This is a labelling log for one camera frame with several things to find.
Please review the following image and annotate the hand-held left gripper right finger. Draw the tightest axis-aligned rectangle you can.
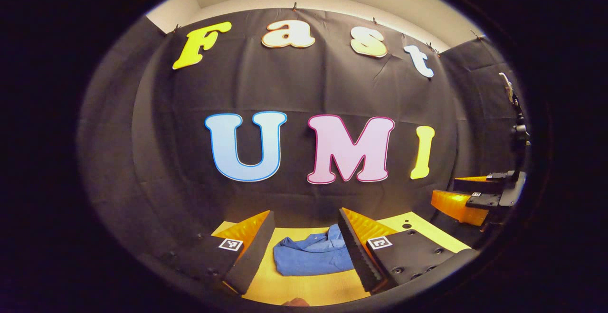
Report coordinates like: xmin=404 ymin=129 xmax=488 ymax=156
xmin=337 ymin=207 xmax=480 ymax=294

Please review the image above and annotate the dark equipment stand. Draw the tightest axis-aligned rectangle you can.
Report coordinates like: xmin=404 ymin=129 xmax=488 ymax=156
xmin=499 ymin=72 xmax=531 ymax=171

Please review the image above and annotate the blue shirt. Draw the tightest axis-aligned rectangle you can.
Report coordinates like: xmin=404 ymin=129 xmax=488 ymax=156
xmin=273 ymin=224 xmax=356 ymax=277

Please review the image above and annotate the black backdrop cloth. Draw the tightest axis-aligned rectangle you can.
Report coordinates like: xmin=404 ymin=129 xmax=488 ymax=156
xmin=76 ymin=8 xmax=528 ymax=275

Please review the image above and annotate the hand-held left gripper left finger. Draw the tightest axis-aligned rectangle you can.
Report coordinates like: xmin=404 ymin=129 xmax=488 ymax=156
xmin=161 ymin=210 xmax=276 ymax=295

